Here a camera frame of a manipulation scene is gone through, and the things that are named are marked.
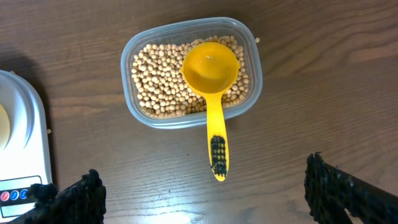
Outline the clear plastic soybean container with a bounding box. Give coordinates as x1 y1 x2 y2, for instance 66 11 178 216
121 17 262 129

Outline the yellow plastic bowl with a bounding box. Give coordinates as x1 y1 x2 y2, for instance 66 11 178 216
0 105 10 150

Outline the yellow plastic measuring scoop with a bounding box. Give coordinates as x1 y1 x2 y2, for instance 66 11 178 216
181 42 240 182

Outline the white digital kitchen scale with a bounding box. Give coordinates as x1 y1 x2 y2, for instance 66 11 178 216
1 70 53 223

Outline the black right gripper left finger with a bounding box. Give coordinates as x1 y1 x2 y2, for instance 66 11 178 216
9 169 106 224

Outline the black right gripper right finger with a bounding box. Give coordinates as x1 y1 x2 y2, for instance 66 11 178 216
304 152 397 223

